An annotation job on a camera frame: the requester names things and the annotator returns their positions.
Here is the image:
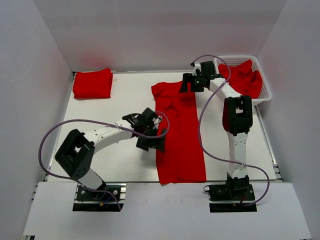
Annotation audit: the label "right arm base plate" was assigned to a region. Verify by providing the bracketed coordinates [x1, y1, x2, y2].
[203, 180, 257, 213]

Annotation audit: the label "red t shirts in basket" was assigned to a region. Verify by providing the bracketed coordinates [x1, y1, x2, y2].
[228, 59, 263, 99]

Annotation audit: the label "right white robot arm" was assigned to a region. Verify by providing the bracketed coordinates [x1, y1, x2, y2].
[179, 61, 253, 200]

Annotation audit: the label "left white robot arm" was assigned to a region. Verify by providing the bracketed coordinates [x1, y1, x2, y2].
[54, 108, 169, 200]

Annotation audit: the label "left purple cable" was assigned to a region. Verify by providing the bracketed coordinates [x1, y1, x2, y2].
[37, 111, 171, 211]

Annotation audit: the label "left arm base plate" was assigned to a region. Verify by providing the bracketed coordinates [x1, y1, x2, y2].
[72, 183, 126, 212]

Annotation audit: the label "white plastic basket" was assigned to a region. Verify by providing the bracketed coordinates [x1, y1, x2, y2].
[214, 55, 272, 106]

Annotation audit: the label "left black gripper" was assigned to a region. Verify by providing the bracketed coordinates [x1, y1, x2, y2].
[136, 125, 166, 153]

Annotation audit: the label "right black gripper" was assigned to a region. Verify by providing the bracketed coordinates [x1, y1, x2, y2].
[179, 73, 205, 93]

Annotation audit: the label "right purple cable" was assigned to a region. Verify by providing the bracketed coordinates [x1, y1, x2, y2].
[191, 54, 271, 207]

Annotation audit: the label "folded red t shirt stack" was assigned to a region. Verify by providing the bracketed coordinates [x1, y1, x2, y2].
[72, 68, 113, 100]

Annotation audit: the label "purple cable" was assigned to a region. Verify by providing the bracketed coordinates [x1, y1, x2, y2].
[37, 111, 171, 211]
[191, 54, 271, 207]

